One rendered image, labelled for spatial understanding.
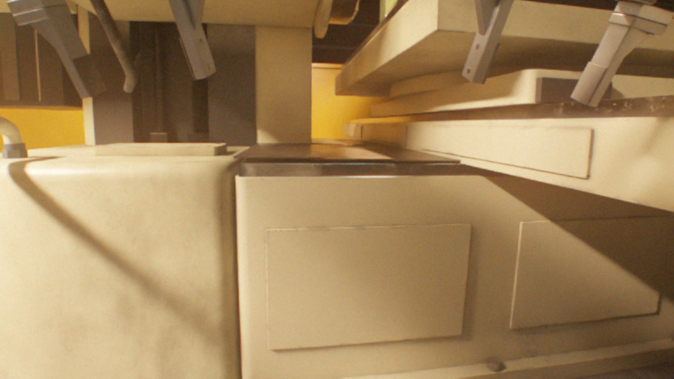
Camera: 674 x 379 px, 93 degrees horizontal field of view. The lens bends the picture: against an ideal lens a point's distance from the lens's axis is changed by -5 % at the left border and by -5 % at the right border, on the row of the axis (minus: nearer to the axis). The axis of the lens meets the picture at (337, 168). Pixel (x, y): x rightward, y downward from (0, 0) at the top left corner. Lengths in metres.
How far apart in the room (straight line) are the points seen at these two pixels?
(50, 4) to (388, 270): 0.76
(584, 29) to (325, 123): 2.58
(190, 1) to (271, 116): 1.05
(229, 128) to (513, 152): 1.03
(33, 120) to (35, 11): 3.39
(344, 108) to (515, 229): 2.41
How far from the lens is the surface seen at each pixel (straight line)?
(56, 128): 3.72
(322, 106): 3.15
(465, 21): 0.66
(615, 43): 0.44
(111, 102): 1.52
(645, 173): 0.53
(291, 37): 1.41
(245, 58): 1.40
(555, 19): 0.76
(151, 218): 0.84
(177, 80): 1.54
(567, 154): 0.61
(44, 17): 0.43
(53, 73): 1.65
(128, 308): 0.94
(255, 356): 0.94
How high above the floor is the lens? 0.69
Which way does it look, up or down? 7 degrees down
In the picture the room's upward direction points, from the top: 1 degrees clockwise
